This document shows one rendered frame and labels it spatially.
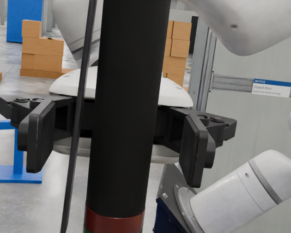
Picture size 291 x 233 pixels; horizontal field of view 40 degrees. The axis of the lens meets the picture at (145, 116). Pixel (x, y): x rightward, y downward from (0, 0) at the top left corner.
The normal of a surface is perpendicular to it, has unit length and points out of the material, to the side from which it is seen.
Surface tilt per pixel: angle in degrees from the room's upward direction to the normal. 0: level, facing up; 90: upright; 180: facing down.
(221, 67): 90
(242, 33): 123
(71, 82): 7
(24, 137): 90
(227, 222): 98
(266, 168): 59
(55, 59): 90
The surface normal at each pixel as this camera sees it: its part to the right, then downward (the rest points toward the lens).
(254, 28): 0.04, 0.53
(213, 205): -0.47, -0.30
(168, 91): 0.17, -0.92
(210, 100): 0.04, 0.24
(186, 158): -0.99, -0.11
